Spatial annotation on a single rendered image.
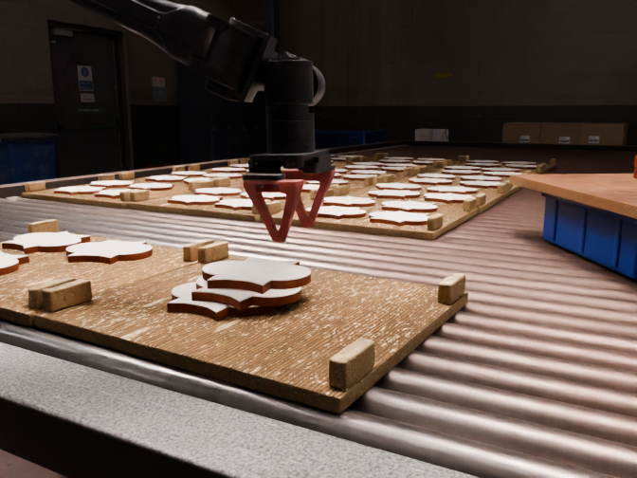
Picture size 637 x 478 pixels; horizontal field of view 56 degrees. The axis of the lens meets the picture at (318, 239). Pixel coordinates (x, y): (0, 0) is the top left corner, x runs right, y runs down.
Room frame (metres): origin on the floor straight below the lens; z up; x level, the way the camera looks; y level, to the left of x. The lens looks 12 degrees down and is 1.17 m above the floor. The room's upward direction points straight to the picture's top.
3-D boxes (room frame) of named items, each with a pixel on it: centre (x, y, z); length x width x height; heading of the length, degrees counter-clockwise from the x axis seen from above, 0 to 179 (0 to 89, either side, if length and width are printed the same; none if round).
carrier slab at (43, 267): (0.92, 0.43, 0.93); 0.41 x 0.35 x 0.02; 60
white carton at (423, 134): (7.47, -1.39, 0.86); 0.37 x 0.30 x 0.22; 61
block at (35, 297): (0.71, 0.33, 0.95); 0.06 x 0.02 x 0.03; 150
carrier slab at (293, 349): (0.71, 0.07, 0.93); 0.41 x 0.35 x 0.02; 59
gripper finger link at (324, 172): (0.76, 0.02, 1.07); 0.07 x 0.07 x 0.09; 71
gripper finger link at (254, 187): (0.69, 0.04, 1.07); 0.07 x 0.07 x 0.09; 71
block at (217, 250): (0.93, 0.17, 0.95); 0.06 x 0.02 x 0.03; 149
